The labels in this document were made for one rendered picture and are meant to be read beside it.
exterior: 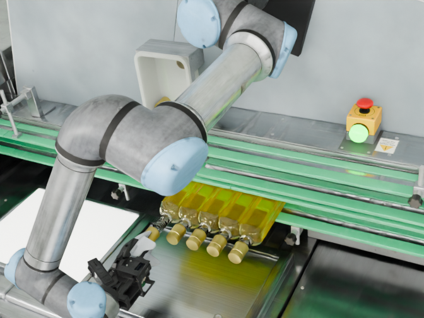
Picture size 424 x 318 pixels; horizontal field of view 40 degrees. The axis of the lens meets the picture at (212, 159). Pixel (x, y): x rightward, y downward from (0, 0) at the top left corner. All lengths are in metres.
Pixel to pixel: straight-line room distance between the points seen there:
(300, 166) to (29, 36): 1.02
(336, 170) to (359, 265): 0.30
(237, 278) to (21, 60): 1.07
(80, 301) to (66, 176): 0.26
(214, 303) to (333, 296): 0.30
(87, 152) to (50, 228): 0.19
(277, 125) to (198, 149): 0.62
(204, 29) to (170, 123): 0.36
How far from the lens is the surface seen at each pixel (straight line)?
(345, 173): 1.40
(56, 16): 1.89
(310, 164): 1.44
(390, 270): 1.59
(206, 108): 1.04
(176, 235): 1.45
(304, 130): 1.52
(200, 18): 1.27
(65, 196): 1.09
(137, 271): 1.35
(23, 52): 2.07
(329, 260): 1.61
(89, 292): 1.19
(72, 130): 1.01
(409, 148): 1.47
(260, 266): 1.54
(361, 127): 1.43
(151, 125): 0.96
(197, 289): 1.51
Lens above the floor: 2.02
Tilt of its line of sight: 45 degrees down
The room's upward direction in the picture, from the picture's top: 140 degrees counter-clockwise
